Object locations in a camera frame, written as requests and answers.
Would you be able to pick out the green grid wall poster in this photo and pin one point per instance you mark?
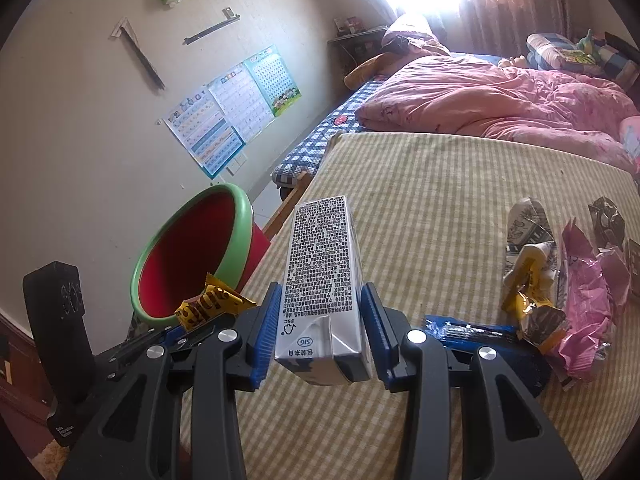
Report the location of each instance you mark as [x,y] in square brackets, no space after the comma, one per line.
[275,80]

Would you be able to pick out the dark foil wrapper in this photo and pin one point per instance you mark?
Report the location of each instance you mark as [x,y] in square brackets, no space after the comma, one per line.
[607,220]

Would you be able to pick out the blue checked pillow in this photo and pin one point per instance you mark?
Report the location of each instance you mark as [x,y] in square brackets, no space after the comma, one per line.
[620,65]
[550,50]

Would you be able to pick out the yellow brown blanket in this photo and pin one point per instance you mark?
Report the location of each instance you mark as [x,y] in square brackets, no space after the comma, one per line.
[365,70]

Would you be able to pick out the wooden bed frame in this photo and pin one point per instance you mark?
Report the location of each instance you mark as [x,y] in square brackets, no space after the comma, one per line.
[285,210]

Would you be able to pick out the grey wall rail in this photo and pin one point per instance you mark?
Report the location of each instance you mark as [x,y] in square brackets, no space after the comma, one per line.
[210,27]

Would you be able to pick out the green plush toy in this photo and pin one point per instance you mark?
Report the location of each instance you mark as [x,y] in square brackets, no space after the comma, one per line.
[582,50]

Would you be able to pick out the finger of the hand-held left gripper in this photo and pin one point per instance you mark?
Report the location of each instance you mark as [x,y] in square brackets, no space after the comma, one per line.
[135,346]
[200,337]

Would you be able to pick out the white blue printed wrapper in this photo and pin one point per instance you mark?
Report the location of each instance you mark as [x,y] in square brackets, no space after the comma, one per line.
[530,225]

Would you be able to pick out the blue checked bedsheet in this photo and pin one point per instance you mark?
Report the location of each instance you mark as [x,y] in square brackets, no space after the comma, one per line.
[320,135]

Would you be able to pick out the black wall-hung rod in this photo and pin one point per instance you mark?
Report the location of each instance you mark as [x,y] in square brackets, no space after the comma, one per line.
[142,60]

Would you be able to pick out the white wall socket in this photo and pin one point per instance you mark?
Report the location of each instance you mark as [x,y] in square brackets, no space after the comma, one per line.
[236,165]

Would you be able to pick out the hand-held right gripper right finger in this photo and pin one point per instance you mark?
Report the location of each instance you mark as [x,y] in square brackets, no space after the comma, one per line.
[377,335]

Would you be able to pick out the silver crumpled foil wrapper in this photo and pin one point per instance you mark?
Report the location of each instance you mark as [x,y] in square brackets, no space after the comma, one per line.
[545,325]

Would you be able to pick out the blue snack wrapper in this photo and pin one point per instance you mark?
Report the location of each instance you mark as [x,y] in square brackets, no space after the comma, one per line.
[465,331]

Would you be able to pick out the pink patterned curtain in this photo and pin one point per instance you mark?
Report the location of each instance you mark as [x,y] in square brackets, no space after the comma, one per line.
[515,5]

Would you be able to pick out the white chart wall poster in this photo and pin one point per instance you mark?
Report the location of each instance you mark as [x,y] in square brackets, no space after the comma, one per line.
[240,102]

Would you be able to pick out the black garment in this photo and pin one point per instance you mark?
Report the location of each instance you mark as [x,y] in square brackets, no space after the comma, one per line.
[395,45]

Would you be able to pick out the dark wooden desk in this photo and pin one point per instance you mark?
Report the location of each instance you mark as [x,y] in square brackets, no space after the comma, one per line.
[355,50]

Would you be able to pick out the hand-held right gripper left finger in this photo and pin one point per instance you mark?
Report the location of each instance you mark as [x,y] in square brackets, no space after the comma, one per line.
[267,335]

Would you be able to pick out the silver milk carton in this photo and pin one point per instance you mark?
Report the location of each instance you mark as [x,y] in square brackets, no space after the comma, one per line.
[320,270]

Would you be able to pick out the dark headboard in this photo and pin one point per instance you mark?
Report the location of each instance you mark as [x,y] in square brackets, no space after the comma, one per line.
[625,47]

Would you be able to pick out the blue bordered alphabet wall poster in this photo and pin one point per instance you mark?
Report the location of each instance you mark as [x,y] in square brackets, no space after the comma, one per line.
[205,135]

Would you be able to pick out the yellow white packet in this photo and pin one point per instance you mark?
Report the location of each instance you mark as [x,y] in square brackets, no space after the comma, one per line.
[525,260]

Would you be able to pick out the red basin with green rim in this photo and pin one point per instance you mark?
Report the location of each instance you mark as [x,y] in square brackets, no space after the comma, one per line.
[185,265]

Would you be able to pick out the folded pink quilt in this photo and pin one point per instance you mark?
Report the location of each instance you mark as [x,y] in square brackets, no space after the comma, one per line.
[415,32]

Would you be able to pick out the pink printed foil wrapper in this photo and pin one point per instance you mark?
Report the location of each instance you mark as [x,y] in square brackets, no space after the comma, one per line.
[585,310]

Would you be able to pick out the cluster of small bottles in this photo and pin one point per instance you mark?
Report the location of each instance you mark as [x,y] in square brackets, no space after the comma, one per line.
[350,25]

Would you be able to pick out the pale pink wrapper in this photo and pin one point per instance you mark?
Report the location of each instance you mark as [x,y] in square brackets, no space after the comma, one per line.
[617,275]

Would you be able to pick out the yellow snack wrapper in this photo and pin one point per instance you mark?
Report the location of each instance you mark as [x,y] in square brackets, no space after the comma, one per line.
[210,302]

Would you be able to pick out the beige plush toy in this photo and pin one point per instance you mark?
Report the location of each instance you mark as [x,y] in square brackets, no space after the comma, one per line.
[512,61]

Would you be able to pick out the pink floral pillow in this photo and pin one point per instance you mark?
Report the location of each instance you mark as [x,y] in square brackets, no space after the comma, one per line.
[631,137]

